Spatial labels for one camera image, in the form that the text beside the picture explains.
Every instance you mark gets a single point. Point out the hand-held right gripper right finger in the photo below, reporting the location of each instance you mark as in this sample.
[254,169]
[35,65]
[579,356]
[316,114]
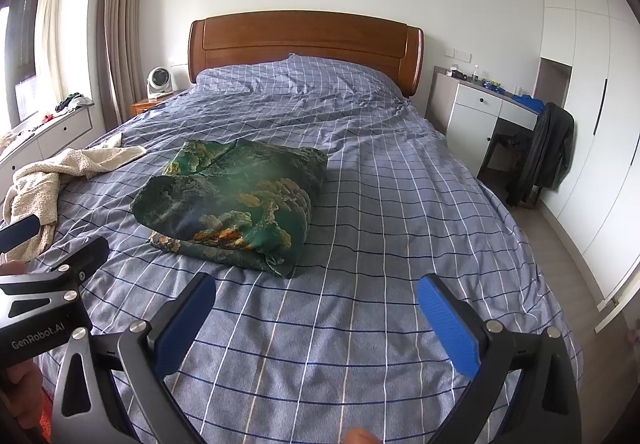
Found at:
[450,329]

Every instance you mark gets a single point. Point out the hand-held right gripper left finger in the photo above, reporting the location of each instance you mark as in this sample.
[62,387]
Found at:
[185,324]

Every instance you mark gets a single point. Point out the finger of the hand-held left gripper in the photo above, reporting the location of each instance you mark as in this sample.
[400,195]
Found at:
[82,256]
[17,234]

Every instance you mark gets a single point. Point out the green patterned silk garment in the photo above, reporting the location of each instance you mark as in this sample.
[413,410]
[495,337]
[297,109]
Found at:
[235,194]

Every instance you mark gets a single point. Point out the clothes pile on cabinet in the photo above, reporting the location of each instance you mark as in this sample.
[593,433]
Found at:
[74,102]

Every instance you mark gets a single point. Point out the person's left hand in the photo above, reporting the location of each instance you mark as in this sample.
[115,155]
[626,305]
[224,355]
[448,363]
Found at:
[20,389]

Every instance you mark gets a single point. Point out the person's right hand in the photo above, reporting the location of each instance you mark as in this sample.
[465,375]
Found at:
[364,436]

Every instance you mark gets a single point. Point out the beige fleece robe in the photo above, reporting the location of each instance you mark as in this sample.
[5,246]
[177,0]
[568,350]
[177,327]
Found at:
[35,184]

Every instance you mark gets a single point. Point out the white window cabinet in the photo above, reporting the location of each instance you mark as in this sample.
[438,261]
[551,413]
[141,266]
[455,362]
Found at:
[65,125]

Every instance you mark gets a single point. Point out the wooden nightstand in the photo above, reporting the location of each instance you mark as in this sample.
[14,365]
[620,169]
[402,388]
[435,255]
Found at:
[142,105]

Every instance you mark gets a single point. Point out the bed with blue checked sheet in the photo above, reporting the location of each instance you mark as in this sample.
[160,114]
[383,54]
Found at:
[375,174]

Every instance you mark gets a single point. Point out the window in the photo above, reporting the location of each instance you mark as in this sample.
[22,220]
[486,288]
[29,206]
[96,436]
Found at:
[20,54]

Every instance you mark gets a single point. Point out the white desk fan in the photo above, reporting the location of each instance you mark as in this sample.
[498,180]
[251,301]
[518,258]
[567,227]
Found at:
[159,80]

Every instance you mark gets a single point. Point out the white sheer curtain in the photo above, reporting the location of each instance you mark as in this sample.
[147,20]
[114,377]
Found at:
[50,34]

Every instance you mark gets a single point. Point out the black jacket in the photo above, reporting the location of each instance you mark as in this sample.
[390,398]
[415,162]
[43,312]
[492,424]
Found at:
[547,149]

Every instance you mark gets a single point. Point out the white desk with drawers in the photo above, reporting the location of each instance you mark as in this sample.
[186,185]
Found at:
[470,119]

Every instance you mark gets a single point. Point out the brown curtain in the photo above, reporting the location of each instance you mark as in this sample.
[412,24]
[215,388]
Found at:
[120,24]

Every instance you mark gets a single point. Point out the blue cloth item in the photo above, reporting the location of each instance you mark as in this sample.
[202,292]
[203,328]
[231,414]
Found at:
[529,103]

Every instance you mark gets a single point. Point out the white wardrobe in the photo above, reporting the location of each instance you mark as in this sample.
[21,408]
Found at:
[595,99]

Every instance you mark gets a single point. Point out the wooden headboard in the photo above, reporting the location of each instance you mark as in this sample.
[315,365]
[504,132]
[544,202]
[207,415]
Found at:
[300,34]

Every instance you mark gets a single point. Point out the white wall outlet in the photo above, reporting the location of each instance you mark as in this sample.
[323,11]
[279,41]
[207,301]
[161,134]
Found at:
[457,55]

